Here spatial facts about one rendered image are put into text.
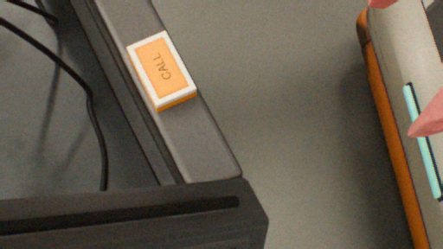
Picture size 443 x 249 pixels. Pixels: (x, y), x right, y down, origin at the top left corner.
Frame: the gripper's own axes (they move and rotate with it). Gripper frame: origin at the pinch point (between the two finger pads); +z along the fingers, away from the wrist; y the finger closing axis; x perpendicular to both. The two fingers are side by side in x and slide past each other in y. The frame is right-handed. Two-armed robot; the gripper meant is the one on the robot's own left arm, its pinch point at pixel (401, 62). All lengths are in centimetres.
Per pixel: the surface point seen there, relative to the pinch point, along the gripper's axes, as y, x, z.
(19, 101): -10.2, -16.3, 27.0
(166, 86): -2.8, -12.0, 9.9
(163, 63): -4.5, -11.9, 9.9
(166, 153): 1.4, -12.0, 11.6
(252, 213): 7.0, -8.5, 8.5
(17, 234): 10.0, -26.4, 3.2
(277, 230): -20, 48, 87
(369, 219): -19, 62, 80
